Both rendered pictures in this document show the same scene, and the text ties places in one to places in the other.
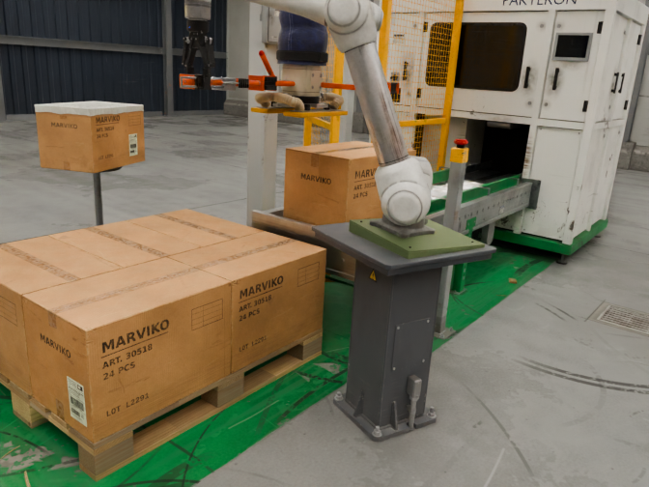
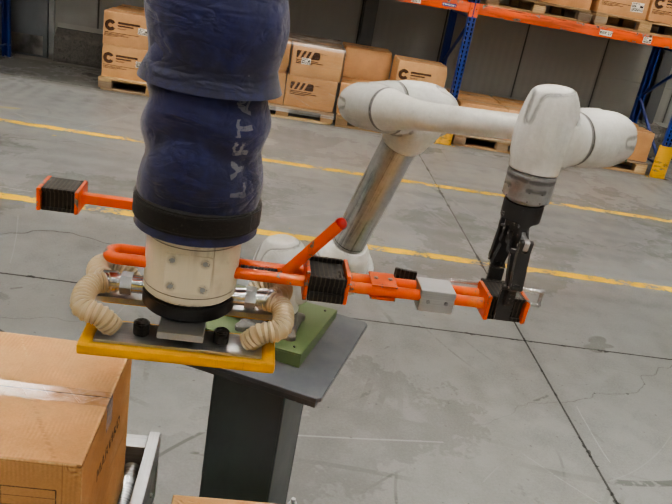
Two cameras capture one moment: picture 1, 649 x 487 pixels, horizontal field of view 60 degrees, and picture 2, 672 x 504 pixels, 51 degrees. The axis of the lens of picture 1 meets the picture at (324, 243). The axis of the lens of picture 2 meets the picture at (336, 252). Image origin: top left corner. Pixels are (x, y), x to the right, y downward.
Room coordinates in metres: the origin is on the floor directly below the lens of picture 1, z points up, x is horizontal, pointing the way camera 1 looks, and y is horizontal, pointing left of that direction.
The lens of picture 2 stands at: (3.26, 1.17, 1.83)
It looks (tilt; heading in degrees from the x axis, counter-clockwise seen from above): 22 degrees down; 225
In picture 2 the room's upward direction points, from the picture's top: 10 degrees clockwise
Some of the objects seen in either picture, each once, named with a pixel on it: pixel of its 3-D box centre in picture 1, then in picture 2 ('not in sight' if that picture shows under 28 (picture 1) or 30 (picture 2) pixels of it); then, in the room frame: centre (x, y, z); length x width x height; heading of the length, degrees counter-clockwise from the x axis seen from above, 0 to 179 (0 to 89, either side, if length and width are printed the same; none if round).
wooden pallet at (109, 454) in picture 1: (155, 349); not in sight; (2.32, 0.74, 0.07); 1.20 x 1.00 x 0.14; 143
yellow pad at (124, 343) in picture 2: (284, 106); (181, 337); (2.66, 0.22, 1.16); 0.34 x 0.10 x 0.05; 144
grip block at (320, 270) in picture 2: (262, 82); (325, 279); (2.40, 0.29, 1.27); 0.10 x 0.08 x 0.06; 54
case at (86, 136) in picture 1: (94, 134); not in sight; (3.90, 1.62, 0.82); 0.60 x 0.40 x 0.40; 166
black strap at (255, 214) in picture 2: (302, 56); (198, 204); (2.60, 0.14, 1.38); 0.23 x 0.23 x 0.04
